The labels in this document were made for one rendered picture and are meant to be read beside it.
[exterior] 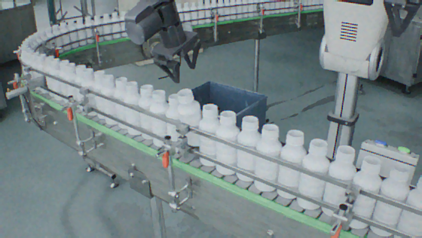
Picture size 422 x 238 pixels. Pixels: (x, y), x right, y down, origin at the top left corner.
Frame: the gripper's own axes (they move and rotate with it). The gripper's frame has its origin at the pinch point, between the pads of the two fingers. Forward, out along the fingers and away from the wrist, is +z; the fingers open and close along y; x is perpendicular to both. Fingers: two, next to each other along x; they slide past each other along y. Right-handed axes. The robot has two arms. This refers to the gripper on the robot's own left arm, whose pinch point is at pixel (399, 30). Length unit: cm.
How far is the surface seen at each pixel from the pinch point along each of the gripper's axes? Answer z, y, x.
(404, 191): 27.2, -16.6, -10.2
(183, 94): 21, -17, 46
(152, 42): 44, 74, 157
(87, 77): 26, -18, 91
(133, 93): 26, -17, 67
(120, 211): 140, 19, 143
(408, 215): 31.2, -18.3, -12.6
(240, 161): 33.7, -18.3, 27.8
